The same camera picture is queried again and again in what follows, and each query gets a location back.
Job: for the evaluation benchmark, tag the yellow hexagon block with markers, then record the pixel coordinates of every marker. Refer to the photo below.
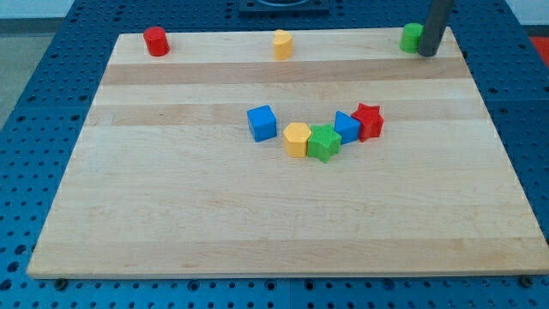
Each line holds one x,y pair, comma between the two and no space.
295,139

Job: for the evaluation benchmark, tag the wooden board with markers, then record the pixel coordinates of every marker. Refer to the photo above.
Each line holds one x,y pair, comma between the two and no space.
166,180

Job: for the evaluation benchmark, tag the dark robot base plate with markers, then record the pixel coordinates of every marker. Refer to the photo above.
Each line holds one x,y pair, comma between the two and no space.
283,6

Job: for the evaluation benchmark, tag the red cylinder block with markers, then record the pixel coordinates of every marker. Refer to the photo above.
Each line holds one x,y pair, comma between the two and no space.
156,41

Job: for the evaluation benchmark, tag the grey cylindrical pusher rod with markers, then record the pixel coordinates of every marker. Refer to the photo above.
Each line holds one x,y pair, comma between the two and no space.
434,28

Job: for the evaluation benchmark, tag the red star block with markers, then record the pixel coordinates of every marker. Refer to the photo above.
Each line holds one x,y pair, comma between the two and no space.
370,119

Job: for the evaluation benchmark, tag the green star block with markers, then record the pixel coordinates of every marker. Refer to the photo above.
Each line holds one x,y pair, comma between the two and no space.
324,142

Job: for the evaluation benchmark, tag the green cylinder block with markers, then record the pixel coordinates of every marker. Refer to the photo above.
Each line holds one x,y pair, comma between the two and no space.
410,37

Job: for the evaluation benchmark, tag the blue triangle block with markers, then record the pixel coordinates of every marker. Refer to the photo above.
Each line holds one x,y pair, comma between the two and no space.
347,127

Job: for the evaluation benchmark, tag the yellow half-round block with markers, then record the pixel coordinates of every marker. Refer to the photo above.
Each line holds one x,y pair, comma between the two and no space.
282,45

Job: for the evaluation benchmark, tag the blue cube block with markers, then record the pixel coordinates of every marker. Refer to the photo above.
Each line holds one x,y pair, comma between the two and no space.
262,123

